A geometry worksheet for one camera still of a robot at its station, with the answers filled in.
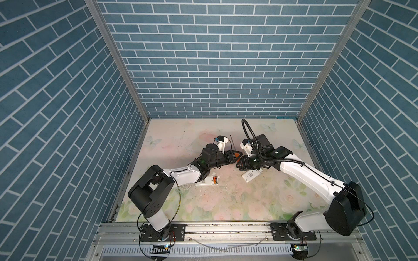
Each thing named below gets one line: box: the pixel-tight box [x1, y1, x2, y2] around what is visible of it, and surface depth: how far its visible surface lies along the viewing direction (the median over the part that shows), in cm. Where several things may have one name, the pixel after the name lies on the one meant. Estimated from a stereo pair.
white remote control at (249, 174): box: [241, 168, 264, 183], surface depth 93 cm
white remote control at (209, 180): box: [194, 175, 219, 187], surface depth 91 cm
